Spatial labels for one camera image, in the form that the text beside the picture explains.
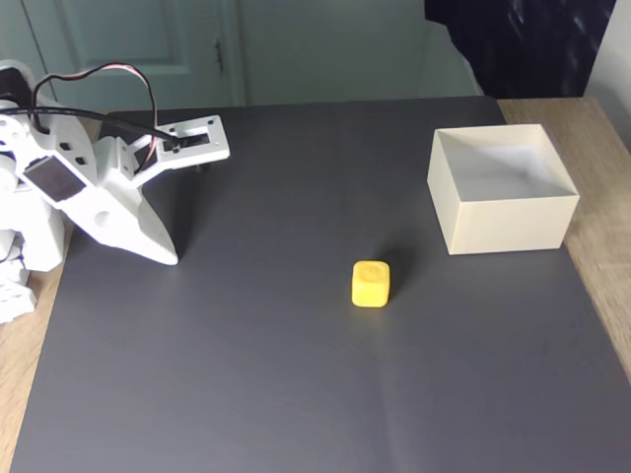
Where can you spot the white open box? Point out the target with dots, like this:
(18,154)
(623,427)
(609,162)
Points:
(508,226)

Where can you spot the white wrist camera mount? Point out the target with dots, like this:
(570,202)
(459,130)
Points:
(197,155)

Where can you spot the dark grey mat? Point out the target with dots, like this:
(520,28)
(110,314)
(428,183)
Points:
(296,369)

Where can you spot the pale green panelled door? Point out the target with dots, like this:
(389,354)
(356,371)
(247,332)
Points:
(123,34)

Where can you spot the yellow cube block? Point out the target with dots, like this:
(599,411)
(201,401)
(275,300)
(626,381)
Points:
(371,286)

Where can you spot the black speckled cloth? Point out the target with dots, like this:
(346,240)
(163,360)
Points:
(532,49)

